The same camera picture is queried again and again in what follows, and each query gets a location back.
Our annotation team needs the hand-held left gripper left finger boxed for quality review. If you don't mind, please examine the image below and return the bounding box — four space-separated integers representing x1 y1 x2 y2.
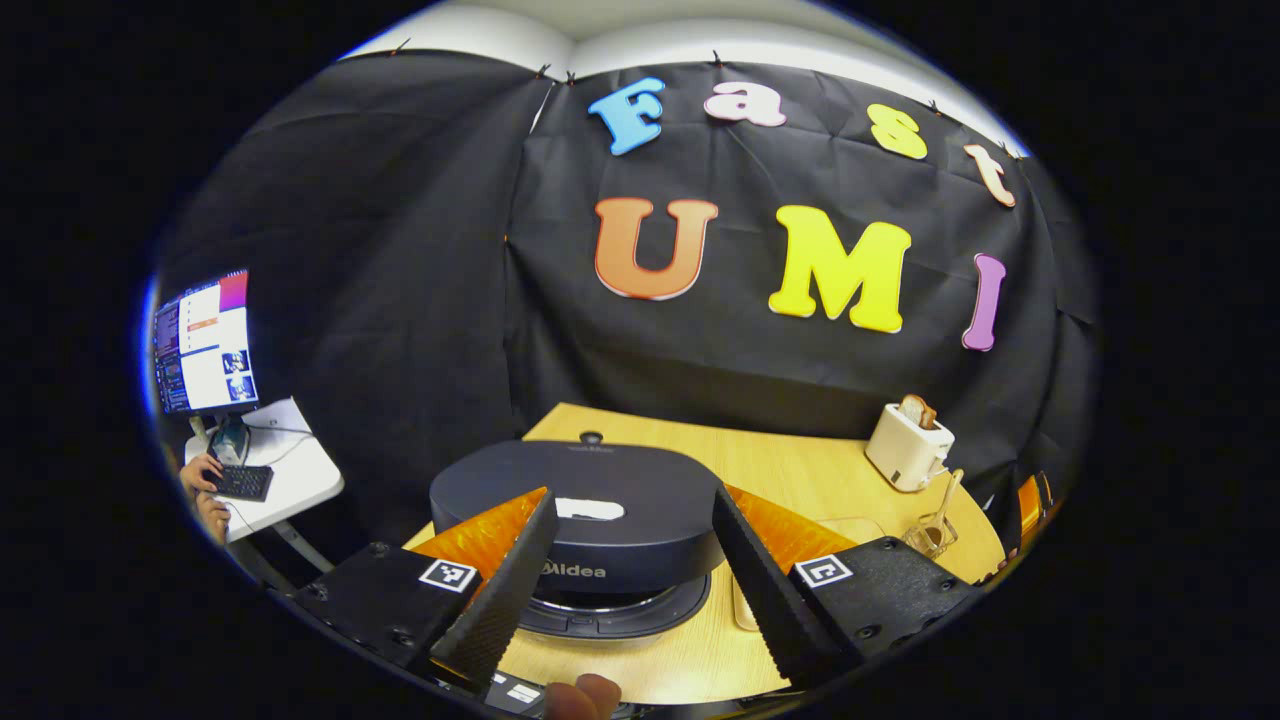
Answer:
290 487 561 696

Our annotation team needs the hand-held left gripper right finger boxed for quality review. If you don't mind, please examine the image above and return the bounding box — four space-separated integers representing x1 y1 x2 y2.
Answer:
711 485 983 691

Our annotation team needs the clear plastic rice box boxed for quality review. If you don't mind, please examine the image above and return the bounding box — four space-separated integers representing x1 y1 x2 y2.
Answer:
733 515 866 633

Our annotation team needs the dark grey rice cooker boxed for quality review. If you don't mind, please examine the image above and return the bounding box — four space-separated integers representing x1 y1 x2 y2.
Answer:
428 430 726 641

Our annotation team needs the white toaster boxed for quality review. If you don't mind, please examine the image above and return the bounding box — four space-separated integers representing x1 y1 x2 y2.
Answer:
865 403 956 493

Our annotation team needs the white side table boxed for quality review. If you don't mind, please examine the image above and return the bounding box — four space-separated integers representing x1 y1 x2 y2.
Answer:
185 397 346 591

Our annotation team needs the black keyboard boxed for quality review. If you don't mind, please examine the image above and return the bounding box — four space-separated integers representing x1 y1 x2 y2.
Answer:
205 463 274 503

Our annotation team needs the black backdrop cloth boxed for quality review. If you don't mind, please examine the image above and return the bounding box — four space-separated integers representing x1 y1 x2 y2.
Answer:
150 50 1101 601

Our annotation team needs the computer monitor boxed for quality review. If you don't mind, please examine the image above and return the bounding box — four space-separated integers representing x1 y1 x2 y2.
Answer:
152 268 261 417

